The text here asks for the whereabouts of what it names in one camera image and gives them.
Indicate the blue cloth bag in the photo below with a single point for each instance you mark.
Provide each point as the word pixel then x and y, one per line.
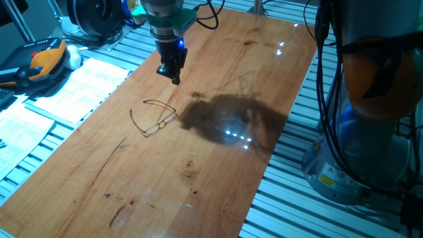
pixel 125 10

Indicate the orange-brown wooden board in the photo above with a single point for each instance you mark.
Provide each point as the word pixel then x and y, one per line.
pixel 215 182

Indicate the upright aluminium frame post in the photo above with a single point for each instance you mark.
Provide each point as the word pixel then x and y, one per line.
pixel 18 23

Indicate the white paper sheet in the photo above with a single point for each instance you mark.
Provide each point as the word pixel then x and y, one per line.
pixel 82 89
pixel 23 139

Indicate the slim aluminium frame post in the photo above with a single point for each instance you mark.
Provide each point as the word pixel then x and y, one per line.
pixel 258 8

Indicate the black framed glasses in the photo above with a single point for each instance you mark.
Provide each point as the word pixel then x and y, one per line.
pixel 2 144

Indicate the orange black teach pendant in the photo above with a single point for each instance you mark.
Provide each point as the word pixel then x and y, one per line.
pixel 46 63

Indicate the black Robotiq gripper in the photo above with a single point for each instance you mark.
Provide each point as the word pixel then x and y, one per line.
pixel 172 54

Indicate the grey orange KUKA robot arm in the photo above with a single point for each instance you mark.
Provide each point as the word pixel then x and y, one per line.
pixel 370 66

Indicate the black keyboard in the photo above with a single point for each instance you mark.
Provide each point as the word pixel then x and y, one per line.
pixel 6 97

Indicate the white computer mouse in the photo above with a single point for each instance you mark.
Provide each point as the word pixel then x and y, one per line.
pixel 73 57

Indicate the thin metal rod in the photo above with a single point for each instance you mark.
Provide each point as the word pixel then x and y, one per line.
pixel 54 10

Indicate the brown framed glasses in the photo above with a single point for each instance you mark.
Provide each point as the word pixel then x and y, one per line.
pixel 158 125

